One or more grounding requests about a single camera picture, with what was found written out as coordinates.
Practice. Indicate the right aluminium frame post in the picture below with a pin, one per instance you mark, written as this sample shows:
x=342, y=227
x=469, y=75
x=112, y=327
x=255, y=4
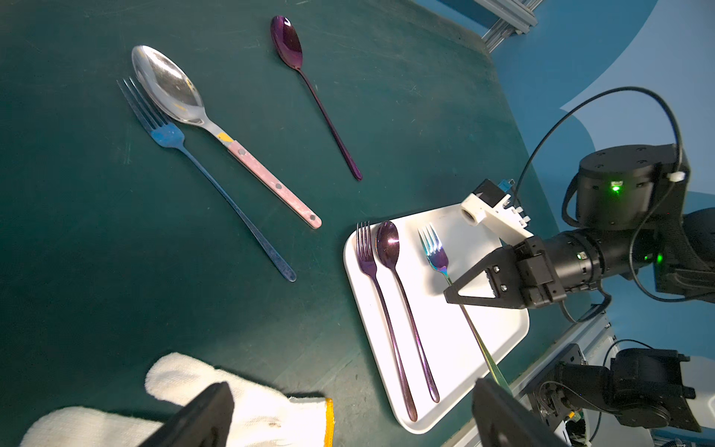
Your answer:
x=514, y=17

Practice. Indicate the silver spoon pink handle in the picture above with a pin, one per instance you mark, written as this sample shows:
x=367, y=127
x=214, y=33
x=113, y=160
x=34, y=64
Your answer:
x=175, y=94

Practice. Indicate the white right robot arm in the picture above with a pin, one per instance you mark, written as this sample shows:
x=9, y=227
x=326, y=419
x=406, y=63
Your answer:
x=629, y=214

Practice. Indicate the white work glove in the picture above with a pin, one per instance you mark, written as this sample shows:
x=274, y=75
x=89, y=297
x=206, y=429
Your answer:
x=262, y=416

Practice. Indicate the purple metal fork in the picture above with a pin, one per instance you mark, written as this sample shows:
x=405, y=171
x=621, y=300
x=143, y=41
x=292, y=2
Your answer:
x=367, y=265

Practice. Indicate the purple metal spoon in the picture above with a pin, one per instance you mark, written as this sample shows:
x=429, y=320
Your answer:
x=388, y=251
x=288, y=46

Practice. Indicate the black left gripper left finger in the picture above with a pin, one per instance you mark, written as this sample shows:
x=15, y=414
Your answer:
x=205, y=421

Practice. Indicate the white plastic tray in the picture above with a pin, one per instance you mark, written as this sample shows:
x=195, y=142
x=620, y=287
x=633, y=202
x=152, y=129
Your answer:
x=445, y=329

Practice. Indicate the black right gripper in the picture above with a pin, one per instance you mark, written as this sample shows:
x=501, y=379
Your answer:
x=520, y=276

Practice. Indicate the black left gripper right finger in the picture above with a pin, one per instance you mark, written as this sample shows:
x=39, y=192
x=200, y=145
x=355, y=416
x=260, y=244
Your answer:
x=502, y=421

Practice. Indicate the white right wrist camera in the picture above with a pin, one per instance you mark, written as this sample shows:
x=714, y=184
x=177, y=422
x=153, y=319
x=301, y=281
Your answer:
x=489, y=205

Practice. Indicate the blue metal fork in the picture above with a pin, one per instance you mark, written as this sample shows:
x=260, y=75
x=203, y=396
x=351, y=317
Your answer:
x=167, y=135

